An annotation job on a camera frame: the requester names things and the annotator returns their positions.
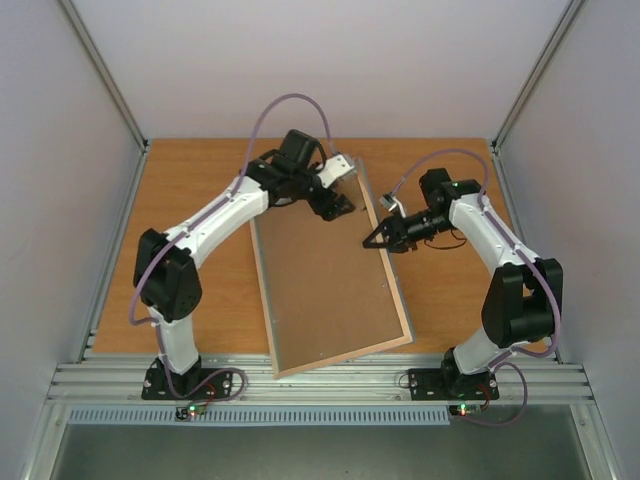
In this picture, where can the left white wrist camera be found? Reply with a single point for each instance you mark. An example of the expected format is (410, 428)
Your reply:
(336, 169)

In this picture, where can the aluminium front rail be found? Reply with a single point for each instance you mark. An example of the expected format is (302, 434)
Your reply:
(374, 379)

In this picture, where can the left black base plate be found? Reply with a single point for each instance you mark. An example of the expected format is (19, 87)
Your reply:
(197, 384)

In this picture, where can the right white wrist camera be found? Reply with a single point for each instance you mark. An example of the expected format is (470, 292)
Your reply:
(393, 204)

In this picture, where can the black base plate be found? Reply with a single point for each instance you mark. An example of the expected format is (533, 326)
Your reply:
(434, 384)
(197, 384)

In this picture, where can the right small circuit board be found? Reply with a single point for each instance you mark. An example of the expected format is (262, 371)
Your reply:
(465, 409)

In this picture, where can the grey slotted cable duct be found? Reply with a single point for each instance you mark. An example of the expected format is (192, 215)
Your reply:
(264, 416)

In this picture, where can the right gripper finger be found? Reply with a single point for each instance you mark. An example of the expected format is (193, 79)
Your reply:
(388, 244)
(387, 228)

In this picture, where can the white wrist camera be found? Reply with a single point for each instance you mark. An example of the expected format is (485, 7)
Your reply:
(336, 169)
(393, 204)

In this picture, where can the small circuit board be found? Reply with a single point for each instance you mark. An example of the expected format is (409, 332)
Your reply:
(465, 409)
(189, 413)

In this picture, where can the aluminium corner post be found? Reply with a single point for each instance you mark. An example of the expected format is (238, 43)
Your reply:
(553, 44)
(78, 26)

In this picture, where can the left aluminium corner post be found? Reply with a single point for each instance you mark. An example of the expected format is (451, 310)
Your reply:
(78, 26)

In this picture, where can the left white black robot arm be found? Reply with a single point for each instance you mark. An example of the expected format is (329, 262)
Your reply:
(166, 273)

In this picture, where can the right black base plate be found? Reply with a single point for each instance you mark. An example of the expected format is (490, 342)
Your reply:
(434, 384)

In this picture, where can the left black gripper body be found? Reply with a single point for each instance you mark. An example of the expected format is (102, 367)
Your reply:
(320, 205)

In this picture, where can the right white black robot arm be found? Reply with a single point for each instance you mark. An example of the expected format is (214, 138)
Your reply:
(523, 302)

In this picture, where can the teal picture frame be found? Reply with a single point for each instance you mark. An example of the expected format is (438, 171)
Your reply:
(400, 300)

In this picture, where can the brown hardboard backing board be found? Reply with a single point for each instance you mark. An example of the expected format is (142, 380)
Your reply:
(325, 280)

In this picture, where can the left small circuit board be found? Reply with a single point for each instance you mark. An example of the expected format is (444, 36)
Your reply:
(189, 413)

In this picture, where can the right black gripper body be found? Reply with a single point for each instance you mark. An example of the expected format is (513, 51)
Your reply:
(395, 233)

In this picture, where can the right aluminium corner post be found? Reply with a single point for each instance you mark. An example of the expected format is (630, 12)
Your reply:
(553, 44)

